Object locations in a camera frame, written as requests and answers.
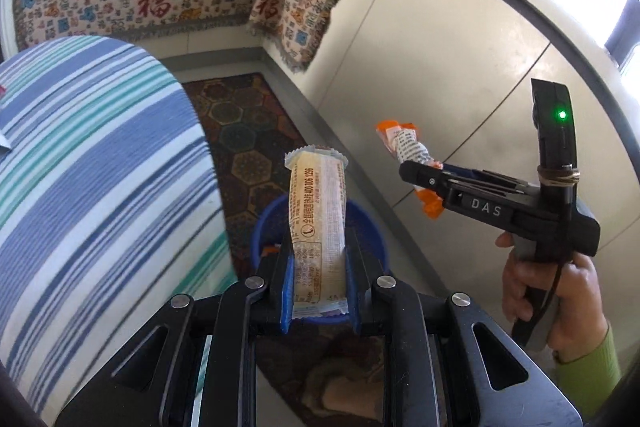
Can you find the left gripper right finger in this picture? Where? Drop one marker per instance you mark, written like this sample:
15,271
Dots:
446,361

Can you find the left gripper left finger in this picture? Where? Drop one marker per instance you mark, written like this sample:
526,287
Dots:
193,362

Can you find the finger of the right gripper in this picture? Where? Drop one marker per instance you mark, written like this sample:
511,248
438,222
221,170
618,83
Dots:
425,179
488,178

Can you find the beige bread wrapper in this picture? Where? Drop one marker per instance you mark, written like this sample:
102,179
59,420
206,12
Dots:
317,222

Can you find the green sleeve forearm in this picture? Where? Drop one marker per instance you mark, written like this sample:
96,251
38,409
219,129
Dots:
589,380

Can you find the person right hand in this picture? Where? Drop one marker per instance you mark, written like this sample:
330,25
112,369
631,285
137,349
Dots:
580,325

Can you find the hexagon pattern floor rug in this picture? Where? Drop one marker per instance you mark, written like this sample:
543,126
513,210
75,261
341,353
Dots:
249,133

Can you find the blue striped tablecloth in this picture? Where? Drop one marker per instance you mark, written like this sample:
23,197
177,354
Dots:
110,205

